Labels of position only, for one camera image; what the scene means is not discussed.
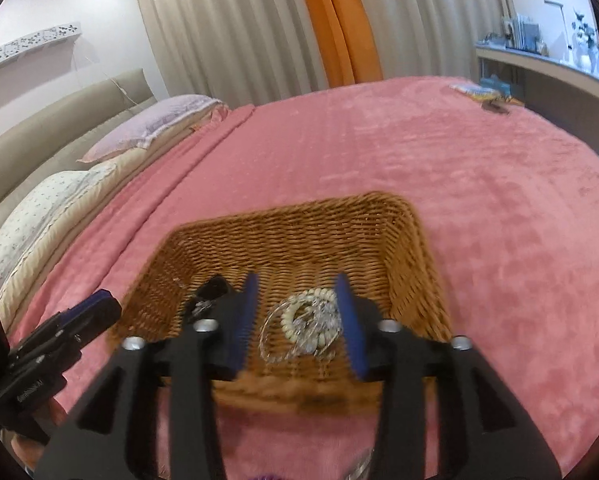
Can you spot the purple pillow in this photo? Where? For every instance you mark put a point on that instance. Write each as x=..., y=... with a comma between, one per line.
x=152, y=122

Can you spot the brown hair claw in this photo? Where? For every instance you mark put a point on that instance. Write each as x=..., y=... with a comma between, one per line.
x=497, y=107

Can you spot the white patterned wall shelf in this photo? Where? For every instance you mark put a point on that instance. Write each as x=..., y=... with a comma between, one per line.
x=24, y=45

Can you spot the grey desk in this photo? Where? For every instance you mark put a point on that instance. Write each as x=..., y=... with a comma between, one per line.
x=554, y=72

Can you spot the beige padded headboard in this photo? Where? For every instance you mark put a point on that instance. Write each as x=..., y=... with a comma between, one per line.
x=54, y=125

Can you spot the white vase with flowers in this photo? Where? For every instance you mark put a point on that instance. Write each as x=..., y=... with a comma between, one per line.
x=585, y=40

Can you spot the row of books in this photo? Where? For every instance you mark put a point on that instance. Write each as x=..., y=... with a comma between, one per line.
x=522, y=32

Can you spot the brown wicker basket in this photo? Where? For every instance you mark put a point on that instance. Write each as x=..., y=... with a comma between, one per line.
x=299, y=240

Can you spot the orange curtain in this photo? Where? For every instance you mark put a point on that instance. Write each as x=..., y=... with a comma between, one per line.
x=344, y=25

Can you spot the white floral pillow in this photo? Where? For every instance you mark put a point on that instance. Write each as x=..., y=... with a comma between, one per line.
x=44, y=215

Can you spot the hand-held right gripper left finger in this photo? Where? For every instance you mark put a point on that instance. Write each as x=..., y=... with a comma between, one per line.
x=244, y=321

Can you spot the pink fleece blanket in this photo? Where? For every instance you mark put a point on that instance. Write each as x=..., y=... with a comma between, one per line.
x=359, y=160

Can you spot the beige curtain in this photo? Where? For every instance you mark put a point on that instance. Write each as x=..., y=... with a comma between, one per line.
x=219, y=25

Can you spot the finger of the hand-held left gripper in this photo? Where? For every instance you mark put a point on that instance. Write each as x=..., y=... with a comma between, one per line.
x=54, y=336
x=98, y=307

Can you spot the white desk lamp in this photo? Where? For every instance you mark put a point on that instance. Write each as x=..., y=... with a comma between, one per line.
x=562, y=20

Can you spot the teal box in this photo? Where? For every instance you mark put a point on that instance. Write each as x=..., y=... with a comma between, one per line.
x=497, y=84

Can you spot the black hair clip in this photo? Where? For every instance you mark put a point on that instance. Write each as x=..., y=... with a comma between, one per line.
x=210, y=291

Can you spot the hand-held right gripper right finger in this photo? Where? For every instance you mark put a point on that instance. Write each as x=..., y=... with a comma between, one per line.
x=350, y=331

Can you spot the person's left hand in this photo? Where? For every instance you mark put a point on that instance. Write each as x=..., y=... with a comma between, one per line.
x=54, y=417

